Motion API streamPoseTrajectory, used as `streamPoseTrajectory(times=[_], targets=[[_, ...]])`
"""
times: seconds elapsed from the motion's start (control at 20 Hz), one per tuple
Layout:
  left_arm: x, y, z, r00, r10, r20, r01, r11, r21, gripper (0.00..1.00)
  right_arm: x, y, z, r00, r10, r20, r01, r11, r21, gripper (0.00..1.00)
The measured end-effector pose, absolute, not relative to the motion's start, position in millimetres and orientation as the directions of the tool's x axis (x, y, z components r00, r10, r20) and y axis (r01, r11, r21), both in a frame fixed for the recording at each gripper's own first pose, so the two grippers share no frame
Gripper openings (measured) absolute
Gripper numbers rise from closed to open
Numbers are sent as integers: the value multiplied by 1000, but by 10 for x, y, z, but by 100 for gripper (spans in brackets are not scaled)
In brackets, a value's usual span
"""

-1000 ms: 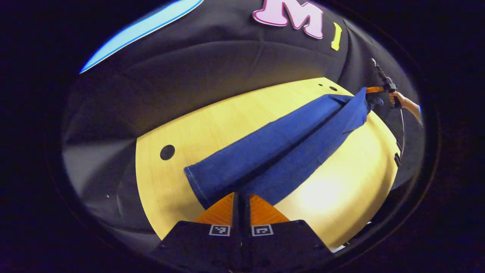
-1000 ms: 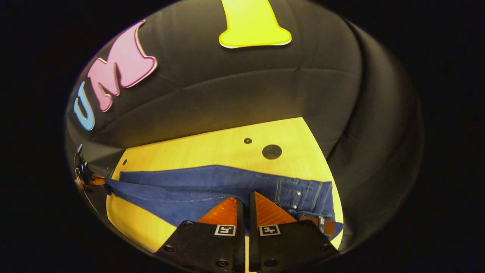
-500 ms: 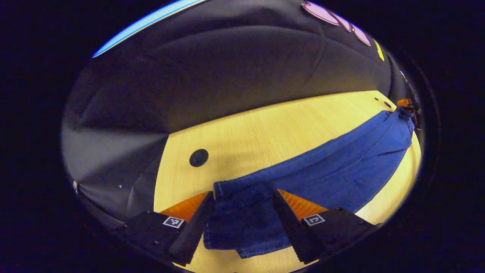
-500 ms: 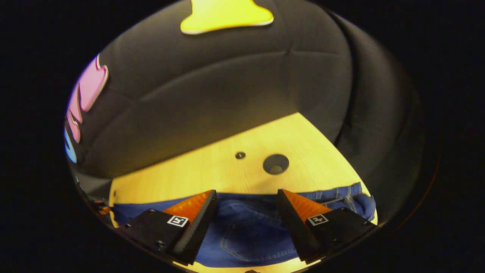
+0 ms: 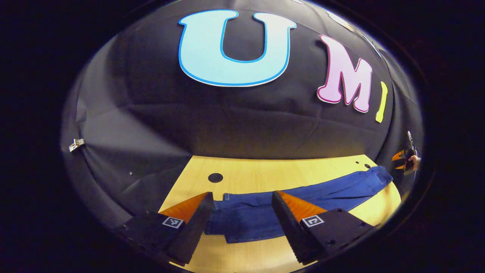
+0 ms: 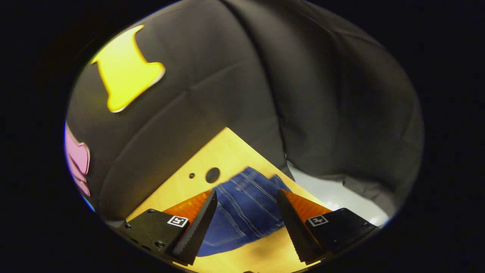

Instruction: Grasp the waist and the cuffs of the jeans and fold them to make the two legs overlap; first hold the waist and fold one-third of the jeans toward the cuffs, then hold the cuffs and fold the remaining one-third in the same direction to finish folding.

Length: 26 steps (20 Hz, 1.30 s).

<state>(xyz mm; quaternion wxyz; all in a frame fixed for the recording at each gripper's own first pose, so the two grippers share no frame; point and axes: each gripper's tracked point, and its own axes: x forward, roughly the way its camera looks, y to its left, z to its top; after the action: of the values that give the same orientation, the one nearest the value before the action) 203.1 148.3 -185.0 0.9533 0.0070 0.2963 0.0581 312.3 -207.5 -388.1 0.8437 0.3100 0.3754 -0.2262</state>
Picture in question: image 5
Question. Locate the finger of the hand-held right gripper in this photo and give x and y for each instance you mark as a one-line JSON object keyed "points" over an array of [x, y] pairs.
{"points": [[399, 155], [401, 166]]}

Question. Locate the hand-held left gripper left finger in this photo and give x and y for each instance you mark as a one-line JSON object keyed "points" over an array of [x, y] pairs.
{"points": [[195, 231]]}

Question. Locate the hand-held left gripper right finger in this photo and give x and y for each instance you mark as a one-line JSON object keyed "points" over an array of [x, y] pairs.
{"points": [[290, 231]]}

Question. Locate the blue jeans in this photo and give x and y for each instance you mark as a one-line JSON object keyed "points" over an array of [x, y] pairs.
{"points": [[250, 216]]}

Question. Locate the black backdrop cloth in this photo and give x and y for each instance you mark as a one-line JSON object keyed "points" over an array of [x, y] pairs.
{"points": [[246, 121]]}

